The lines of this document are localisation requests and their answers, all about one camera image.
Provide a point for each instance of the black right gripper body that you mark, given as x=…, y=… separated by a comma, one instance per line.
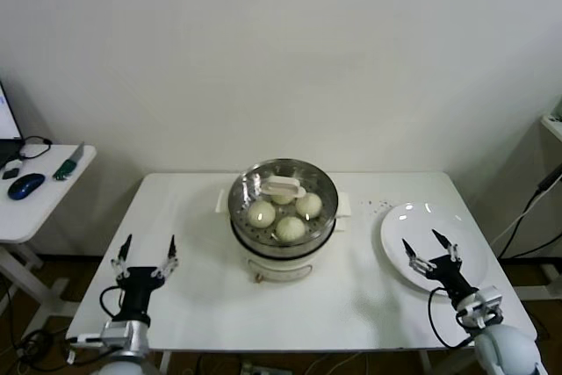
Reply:
x=452, y=276

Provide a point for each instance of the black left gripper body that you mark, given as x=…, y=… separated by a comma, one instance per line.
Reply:
x=138, y=287

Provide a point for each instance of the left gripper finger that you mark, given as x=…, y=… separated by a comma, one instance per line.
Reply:
x=169, y=266
x=119, y=267

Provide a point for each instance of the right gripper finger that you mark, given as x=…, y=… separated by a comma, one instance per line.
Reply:
x=451, y=250
x=417, y=261

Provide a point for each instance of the white steamed baozi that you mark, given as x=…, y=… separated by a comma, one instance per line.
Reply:
x=283, y=198
x=290, y=228
x=308, y=205
x=262, y=214

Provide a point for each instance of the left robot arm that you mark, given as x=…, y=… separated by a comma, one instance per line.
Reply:
x=127, y=344

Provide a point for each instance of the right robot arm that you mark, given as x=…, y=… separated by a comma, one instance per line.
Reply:
x=509, y=348

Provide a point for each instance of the stainless steel steamer basket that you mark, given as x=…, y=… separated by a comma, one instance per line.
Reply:
x=281, y=247

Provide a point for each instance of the white round plate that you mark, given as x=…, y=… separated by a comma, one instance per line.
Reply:
x=395, y=239

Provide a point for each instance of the white side table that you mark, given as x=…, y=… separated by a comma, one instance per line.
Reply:
x=52, y=204

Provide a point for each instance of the white electric cooker base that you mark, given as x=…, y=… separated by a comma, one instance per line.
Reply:
x=285, y=267

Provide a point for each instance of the blue computer mouse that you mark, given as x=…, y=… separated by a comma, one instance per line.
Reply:
x=25, y=185

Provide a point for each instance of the white power strip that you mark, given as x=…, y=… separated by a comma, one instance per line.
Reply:
x=259, y=368

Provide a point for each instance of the small black device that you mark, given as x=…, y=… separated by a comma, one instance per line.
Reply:
x=11, y=174

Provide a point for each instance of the white shelf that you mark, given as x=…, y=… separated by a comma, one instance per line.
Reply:
x=553, y=127

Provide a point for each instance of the pale green object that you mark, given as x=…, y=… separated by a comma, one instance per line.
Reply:
x=558, y=113

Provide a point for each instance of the black laptop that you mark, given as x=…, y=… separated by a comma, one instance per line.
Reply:
x=5, y=120

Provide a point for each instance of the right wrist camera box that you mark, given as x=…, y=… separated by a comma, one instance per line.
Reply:
x=483, y=305

